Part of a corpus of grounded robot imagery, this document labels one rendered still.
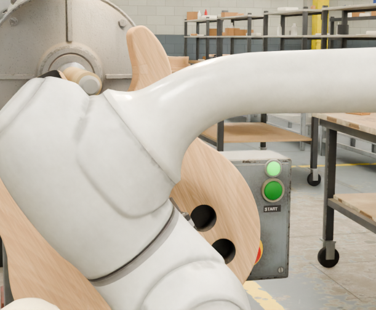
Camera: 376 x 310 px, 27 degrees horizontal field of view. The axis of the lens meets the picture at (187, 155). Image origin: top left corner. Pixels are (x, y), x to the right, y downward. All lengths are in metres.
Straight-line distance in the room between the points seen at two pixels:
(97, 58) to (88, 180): 0.54
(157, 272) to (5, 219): 0.40
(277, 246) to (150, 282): 0.62
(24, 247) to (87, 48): 0.31
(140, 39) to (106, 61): 0.15
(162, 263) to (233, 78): 0.17
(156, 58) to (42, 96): 0.40
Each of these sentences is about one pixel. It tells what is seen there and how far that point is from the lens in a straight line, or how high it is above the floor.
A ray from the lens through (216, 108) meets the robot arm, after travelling 0.65.
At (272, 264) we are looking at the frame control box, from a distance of 1.26.
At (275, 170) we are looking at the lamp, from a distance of 1.22.
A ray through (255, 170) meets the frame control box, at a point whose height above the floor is 1.10.
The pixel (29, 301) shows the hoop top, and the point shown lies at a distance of 0.29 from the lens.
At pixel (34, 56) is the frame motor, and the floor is 1.28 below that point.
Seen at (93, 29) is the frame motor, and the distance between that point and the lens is 1.16.
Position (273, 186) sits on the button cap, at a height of 1.08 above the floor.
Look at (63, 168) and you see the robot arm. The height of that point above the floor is 1.20.
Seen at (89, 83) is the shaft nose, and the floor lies 1.25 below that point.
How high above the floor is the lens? 1.31
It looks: 9 degrees down
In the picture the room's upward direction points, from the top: straight up
